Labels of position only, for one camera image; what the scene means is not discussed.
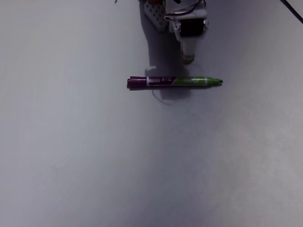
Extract white gripper finger taped tip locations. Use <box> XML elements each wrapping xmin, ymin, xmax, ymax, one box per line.
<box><xmin>180</xmin><ymin>39</ymin><xmax>199</xmax><ymax>65</ymax></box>

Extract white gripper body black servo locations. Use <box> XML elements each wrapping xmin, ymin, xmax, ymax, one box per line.
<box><xmin>169</xmin><ymin>14</ymin><xmax>210</xmax><ymax>42</ymax></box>

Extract green marker with purple cap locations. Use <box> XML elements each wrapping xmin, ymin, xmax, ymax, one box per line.
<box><xmin>127</xmin><ymin>75</ymin><xmax>223</xmax><ymax>90</ymax></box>

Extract short red black servo cable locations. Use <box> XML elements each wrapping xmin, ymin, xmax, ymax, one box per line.
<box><xmin>164</xmin><ymin>0</ymin><xmax>205</xmax><ymax>21</ymax></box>

